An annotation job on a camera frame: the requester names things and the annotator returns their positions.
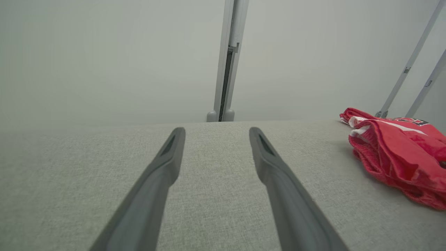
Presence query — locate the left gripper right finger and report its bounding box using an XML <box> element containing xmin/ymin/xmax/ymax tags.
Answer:
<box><xmin>249</xmin><ymin>127</ymin><xmax>349</xmax><ymax>251</ymax></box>

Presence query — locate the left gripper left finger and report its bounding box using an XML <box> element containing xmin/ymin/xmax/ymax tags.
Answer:
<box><xmin>89</xmin><ymin>127</ymin><xmax>186</xmax><ymax>251</ymax></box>

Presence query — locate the red white jersey garment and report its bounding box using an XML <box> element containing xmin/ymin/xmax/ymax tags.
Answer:
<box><xmin>340</xmin><ymin>107</ymin><xmax>446</xmax><ymax>211</ymax></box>

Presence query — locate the grey slanted support bar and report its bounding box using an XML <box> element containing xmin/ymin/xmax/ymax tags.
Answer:
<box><xmin>405</xmin><ymin>49</ymin><xmax>446</xmax><ymax>118</ymax></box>
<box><xmin>375</xmin><ymin>0</ymin><xmax>446</xmax><ymax>118</ymax></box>

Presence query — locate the grey partition frame post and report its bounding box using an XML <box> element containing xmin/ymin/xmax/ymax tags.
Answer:
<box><xmin>213</xmin><ymin>0</ymin><xmax>250</xmax><ymax>122</ymax></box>

